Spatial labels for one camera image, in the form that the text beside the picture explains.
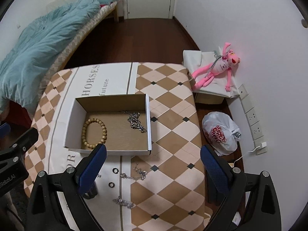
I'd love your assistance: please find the wooden bead bracelet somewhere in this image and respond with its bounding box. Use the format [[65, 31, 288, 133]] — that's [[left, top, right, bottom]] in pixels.
[[81, 117, 108, 150]]

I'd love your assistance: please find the thin silver chain necklace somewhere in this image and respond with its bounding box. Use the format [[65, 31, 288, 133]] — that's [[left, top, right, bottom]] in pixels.
[[120, 162, 148, 182]]

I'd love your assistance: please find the thick silver chain bracelet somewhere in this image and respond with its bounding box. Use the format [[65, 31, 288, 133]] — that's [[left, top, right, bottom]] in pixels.
[[122, 110, 147, 134]]

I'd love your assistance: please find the black smart watch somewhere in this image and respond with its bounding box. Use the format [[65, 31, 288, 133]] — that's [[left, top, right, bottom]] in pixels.
[[82, 182, 98, 200]]

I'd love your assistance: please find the white plastic shopping bag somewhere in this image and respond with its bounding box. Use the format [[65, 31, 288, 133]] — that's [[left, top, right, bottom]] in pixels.
[[202, 112, 242, 156]]

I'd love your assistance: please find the white power strip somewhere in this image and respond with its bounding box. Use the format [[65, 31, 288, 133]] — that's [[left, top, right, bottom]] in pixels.
[[238, 84, 267, 155]]

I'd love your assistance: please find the white cardboard box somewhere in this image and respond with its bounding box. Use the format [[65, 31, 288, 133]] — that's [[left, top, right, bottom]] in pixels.
[[63, 94, 152, 156]]

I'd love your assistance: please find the checkered printed tablecloth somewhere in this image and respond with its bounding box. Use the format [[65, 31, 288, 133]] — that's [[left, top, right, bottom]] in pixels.
[[24, 63, 212, 230]]

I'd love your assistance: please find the teal blue duvet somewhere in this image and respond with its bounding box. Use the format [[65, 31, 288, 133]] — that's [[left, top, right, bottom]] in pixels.
[[1, 0, 118, 113]]

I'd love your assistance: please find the bed mattress patterned sheet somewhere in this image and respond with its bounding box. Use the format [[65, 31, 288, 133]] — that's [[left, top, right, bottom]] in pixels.
[[38, 2, 118, 98]]

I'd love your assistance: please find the pink panther plush toy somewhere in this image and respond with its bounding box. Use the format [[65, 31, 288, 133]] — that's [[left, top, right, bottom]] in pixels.
[[192, 42, 241, 92]]

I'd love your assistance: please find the white canvas tote bag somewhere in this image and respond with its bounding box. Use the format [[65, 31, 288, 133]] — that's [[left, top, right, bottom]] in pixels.
[[182, 49, 241, 99]]

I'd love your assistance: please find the silver pendant chain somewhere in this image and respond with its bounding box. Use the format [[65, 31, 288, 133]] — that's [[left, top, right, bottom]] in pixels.
[[113, 197, 135, 209]]

